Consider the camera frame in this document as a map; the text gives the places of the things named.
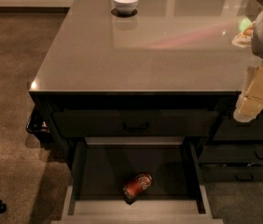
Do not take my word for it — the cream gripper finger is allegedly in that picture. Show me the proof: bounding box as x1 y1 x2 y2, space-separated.
233 63 263 123
232 23 254 48

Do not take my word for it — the red coke can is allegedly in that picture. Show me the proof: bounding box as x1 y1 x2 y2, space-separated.
122 173 153 199

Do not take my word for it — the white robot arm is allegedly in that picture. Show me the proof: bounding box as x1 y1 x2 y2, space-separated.
232 10 263 123

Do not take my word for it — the white ceramic bowl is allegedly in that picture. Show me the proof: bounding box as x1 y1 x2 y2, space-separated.
112 0 139 14

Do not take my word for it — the right column top drawer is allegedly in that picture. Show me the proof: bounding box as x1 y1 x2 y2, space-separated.
215 113 263 141

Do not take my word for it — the black side towel handle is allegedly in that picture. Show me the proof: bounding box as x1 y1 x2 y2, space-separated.
26 107 48 134

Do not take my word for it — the dark top drawer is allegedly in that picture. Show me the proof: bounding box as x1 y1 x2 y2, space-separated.
53 109 219 138

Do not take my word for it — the open middle drawer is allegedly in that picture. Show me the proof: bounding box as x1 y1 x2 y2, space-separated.
51 138 224 224

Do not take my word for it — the dark cabinet counter unit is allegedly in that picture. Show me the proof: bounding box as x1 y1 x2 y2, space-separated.
28 0 263 185

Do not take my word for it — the right column bottom drawer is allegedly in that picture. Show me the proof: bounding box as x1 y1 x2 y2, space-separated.
201 166 263 182

